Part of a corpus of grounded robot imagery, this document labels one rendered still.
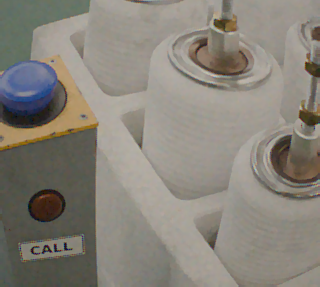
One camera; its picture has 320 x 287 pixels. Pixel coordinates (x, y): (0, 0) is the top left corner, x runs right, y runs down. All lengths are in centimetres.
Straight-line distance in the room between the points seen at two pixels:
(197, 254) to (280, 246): 7
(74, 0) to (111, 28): 48
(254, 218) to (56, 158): 14
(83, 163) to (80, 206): 3
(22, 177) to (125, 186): 18
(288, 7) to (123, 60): 15
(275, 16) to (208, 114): 17
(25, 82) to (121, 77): 26
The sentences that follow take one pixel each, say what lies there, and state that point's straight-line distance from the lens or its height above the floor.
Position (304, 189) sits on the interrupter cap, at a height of 25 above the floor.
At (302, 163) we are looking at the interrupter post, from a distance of 65.
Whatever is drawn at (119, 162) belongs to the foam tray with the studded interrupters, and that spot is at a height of 18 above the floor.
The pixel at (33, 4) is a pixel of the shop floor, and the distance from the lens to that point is 128.
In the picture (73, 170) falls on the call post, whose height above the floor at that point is 29.
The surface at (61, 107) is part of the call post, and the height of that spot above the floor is 32.
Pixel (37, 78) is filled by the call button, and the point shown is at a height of 33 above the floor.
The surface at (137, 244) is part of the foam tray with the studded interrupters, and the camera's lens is 75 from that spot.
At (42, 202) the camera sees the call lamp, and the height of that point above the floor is 27.
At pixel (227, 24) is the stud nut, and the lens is 71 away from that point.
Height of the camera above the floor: 67
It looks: 38 degrees down
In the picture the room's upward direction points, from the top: 6 degrees clockwise
